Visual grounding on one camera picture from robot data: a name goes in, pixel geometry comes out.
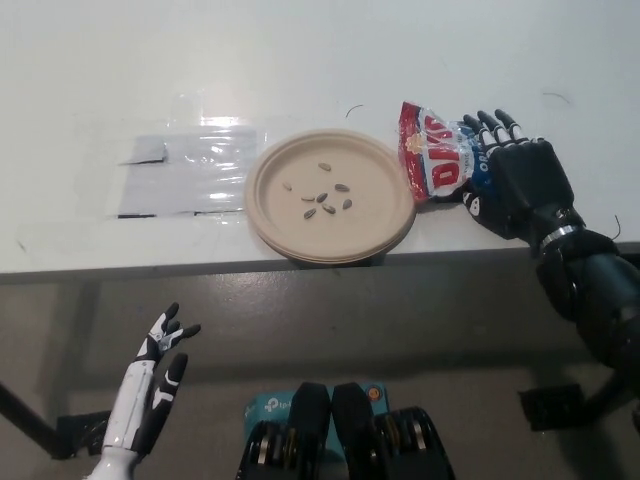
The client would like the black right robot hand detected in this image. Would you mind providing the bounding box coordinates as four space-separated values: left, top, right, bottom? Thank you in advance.
461 108 587 247

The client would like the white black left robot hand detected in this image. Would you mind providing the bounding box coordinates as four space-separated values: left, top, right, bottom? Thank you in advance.
101 302 203 456

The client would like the red blue sunflower seed bag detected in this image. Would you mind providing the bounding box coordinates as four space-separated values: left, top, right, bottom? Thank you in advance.
397 101 495 204

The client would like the beige paper plate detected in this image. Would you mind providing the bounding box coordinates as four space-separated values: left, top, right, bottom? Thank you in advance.
243 129 417 263

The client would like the clear plastic sheet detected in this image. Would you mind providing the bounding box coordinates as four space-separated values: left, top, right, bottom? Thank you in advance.
107 128 260 219

